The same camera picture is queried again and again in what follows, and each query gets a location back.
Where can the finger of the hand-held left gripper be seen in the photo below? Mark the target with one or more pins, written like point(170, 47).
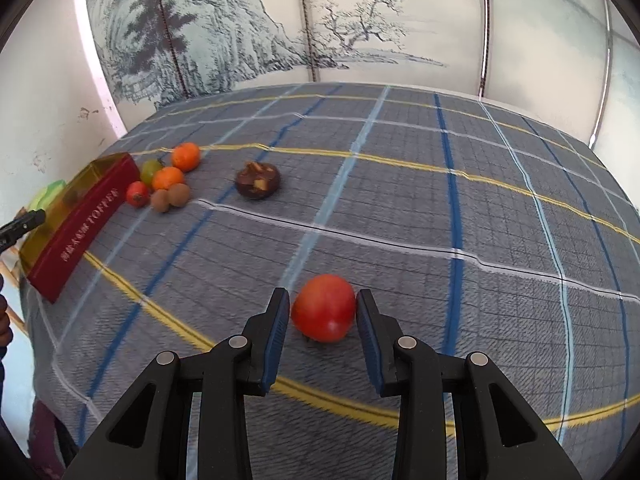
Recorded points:
point(22, 224)

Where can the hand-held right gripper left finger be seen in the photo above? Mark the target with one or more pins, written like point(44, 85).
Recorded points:
point(277, 332)

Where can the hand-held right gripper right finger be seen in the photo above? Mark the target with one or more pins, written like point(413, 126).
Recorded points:
point(367, 335)

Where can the large red tomato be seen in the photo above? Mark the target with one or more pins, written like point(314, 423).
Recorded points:
point(322, 307)

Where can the red and gold tin box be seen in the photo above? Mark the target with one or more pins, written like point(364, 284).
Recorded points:
point(75, 230)

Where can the small red tomato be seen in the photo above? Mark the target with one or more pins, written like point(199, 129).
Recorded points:
point(137, 194)

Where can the green tomato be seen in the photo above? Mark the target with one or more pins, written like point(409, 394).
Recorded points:
point(149, 171)

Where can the brown longan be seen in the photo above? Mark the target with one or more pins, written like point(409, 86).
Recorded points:
point(179, 195)
point(160, 201)

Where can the dark purple mangosteen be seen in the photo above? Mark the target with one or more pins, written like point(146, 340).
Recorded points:
point(257, 181)

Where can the orange tangerine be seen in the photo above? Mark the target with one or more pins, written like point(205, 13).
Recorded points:
point(186, 156)
point(168, 179)

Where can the green tissue pack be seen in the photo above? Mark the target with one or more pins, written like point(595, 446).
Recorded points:
point(45, 195)

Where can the wooden chair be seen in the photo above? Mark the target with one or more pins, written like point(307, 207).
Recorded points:
point(17, 324)

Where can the grey plaid tablecloth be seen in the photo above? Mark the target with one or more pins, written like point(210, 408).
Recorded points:
point(450, 260)

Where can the landscape painted folding screen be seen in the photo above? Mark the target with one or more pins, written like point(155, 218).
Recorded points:
point(225, 35)

